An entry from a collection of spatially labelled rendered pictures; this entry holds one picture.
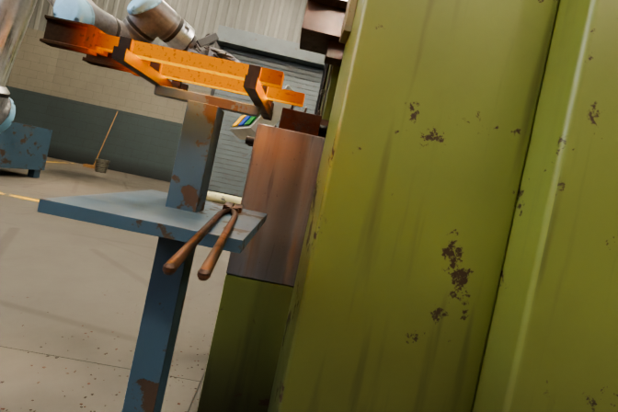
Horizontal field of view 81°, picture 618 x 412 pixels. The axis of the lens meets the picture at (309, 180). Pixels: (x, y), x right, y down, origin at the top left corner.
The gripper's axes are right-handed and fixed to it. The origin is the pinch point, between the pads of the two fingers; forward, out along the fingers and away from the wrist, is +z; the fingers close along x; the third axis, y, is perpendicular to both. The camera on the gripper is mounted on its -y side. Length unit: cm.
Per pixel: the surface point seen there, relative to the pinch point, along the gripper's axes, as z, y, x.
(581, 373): 40, 86, 79
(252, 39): 338, -629, -409
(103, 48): -45, 45, 25
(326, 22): 5.7, -13.2, 34.0
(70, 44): -49, 45, 21
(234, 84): -25, 41, 34
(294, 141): 8.0, 30.1, 24.2
